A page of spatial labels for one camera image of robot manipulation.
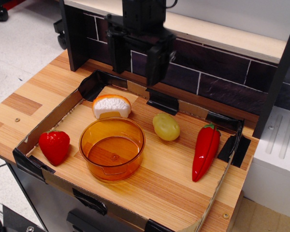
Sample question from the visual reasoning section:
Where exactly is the cardboard fence with black tape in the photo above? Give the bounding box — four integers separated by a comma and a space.
13, 70, 246, 232

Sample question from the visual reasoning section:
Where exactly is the black caster wheel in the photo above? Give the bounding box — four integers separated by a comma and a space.
53, 19, 67, 50
0, 0, 9, 22

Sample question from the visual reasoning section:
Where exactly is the black metal frame bottom left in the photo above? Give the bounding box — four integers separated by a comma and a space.
0, 203, 44, 232

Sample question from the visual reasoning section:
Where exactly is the light wooden shelf board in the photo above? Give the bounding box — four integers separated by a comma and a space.
63, 0, 288, 65

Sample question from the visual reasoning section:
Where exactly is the black left shelf post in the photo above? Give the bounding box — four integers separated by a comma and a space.
59, 0, 89, 72

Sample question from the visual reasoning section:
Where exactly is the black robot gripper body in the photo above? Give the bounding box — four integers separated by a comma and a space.
105, 0, 176, 48

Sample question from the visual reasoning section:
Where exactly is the yellow toy potato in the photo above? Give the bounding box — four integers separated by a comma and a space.
153, 113, 180, 141

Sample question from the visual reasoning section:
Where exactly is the dark brick pattern backsplash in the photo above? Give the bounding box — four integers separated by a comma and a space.
83, 11, 290, 115

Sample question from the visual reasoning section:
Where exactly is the transparent orange plastic pot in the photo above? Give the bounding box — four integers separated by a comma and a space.
79, 117, 145, 181

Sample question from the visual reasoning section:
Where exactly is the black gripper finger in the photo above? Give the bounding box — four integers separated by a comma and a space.
107, 33, 131, 73
145, 44, 174, 86

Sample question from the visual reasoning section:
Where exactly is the red toy strawberry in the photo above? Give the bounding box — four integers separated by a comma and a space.
38, 130, 70, 166

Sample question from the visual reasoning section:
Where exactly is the white ribbed appliance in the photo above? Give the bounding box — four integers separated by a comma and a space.
243, 107, 290, 217

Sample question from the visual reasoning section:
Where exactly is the white orange toy sushi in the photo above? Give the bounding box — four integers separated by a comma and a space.
92, 94, 131, 119

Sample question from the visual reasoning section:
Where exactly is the black caster wheel far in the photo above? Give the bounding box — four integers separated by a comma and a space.
0, 0, 9, 22

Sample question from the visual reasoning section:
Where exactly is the red toy chili pepper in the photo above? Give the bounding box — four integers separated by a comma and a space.
192, 123, 221, 182

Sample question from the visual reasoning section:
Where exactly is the black shelf post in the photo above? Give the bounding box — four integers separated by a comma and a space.
59, 0, 89, 72
253, 35, 290, 139

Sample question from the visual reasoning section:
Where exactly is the black right shelf post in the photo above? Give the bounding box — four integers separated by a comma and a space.
253, 35, 290, 139

